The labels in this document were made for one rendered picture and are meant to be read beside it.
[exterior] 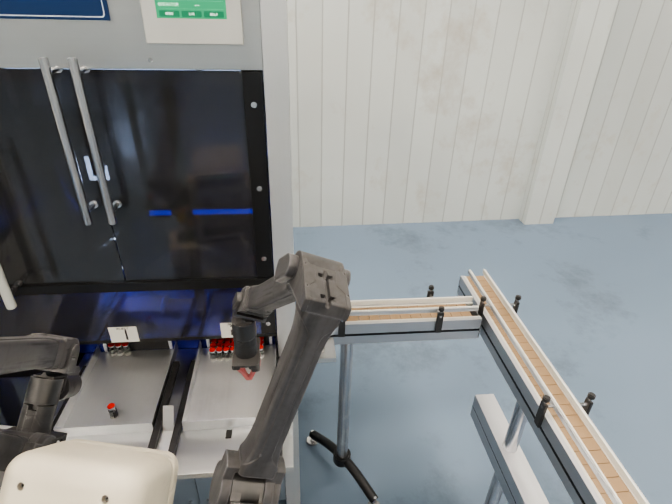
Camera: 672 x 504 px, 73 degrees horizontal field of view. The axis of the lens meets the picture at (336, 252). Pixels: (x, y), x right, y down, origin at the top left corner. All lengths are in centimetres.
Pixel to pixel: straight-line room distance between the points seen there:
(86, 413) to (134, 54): 100
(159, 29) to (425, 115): 324
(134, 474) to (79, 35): 92
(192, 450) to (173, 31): 105
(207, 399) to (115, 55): 97
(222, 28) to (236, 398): 102
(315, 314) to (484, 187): 405
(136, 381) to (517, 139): 384
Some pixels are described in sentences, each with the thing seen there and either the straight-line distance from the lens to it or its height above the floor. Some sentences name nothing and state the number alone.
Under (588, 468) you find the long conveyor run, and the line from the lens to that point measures 144.
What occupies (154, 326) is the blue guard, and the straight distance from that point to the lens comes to 155.
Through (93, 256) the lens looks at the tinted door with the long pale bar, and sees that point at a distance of 147.
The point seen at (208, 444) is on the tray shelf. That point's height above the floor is 88.
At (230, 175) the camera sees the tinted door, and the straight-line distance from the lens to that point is 126.
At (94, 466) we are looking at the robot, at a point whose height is 139.
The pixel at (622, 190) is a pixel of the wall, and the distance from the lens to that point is 545.
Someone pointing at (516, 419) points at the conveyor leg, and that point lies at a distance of 177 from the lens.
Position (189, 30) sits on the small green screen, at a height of 188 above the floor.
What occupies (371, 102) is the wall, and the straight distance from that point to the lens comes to 405.
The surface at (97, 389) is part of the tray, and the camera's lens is 165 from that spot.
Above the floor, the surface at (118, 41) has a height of 186.
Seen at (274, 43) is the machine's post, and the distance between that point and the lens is 117.
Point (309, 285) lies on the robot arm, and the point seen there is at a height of 160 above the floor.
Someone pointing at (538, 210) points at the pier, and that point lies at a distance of 486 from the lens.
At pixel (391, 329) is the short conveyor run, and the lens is 170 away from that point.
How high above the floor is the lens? 197
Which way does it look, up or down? 30 degrees down
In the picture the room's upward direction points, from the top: 2 degrees clockwise
